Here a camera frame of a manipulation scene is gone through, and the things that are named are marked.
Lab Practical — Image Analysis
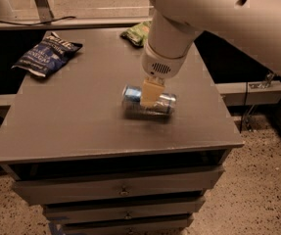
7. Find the grey drawer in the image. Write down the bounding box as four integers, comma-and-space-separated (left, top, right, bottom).
44, 193, 205, 224
13, 165, 224, 205
63, 214, 193, 235

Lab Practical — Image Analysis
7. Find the black cable on rail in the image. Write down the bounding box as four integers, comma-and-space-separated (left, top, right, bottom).
0, 15, 77, 26

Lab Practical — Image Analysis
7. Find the blue chip bag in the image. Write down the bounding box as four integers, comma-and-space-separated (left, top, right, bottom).
12, 32, 82, 78

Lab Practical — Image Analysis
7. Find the bottom grey drawer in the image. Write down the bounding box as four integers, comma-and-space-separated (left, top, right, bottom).
63, 214, 193, 235

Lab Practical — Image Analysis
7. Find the middle grey drawer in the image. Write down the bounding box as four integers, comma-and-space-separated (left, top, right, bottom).
44, 193, 205, 224

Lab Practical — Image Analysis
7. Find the metal bracket strut left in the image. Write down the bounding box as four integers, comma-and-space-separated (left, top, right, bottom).
34, 0, 54, 23

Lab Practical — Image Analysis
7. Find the top grey drawer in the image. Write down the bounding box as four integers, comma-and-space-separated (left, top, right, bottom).
13, 165, 224, 205

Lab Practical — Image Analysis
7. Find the grey drawer cabinet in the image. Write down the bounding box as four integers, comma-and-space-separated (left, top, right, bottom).
0, 24, 245, 235

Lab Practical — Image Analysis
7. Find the silver blue redbull can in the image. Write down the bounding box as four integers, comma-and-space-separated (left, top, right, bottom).
121, 85, 176, 116

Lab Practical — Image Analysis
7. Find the upper metal rail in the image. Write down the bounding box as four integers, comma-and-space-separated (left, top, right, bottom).
0, 16, 152, 30

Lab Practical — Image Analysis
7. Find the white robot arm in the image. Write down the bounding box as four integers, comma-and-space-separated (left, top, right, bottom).
140, 0, 281, 107

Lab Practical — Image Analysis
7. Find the black hanging cable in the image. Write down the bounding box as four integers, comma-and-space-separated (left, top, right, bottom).
239, 81, 250, 134

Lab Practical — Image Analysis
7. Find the green chip bag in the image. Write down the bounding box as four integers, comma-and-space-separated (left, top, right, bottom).
120, 21, 151, 48

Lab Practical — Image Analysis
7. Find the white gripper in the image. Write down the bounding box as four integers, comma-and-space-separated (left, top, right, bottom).
140, 42, 187, 107

